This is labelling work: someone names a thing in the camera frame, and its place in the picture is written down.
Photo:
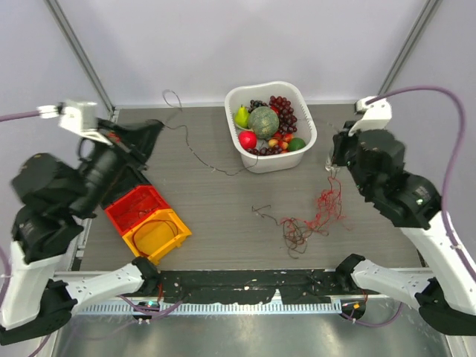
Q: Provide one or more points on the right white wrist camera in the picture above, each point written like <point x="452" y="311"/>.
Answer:
<point x="374" y="116"/>

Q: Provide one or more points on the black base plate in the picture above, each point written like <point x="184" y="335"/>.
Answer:
<point x="295" y="286"/>

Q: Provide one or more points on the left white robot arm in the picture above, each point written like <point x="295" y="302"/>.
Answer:
<point x="55" y="199"/>

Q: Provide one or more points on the yellow plastic bin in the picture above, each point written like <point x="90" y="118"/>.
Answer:
<point x="157" y="236"/>

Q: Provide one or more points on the green lime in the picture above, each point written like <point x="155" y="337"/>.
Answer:
<point x="296" y="144"/>

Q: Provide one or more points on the dark grape bunch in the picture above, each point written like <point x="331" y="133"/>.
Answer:
<point x="254" y="104"/>

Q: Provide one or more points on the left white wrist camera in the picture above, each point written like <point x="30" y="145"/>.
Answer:
<point x="78" y="117"/>

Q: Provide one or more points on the red apple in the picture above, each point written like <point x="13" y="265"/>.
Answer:
<point x="247" y="140"/>

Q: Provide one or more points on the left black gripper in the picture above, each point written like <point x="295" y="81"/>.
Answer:
<point x="140" y="138"/>

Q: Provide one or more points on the green netted melon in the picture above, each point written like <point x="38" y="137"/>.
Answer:
<point x="263" y="122"/>

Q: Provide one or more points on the red plastic bin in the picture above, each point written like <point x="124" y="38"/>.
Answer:
<point x="134" y="207"/>

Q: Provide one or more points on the red grape bunch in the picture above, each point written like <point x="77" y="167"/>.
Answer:
<point x="282" y="106"/>

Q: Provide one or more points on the white plastic fruit basket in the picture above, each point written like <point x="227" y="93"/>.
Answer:
<point x="242" y="95"/>

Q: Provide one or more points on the black plastic bin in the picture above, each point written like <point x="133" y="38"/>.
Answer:
<point x="129" y="179"/>

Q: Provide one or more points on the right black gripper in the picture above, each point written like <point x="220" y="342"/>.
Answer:
<point x="342" y="140"/>

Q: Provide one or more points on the slotted cable duct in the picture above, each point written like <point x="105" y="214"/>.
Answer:
<point x="274" y="307"/>

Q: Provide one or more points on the clear glass bottle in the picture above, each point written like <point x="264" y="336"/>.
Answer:
<point x="329" y="165"/>

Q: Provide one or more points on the cherry cluster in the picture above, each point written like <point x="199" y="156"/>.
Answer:
<point x="277" y="145"/>

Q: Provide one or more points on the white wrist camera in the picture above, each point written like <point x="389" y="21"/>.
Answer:
<point x="374" y="116"/>
<point x="78" y="117"/>

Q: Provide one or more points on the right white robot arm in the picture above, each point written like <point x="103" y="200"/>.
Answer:
<point x="446" y="299"/>

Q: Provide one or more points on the green yellow pear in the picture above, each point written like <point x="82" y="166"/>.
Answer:
<point x="241" y="117"/>

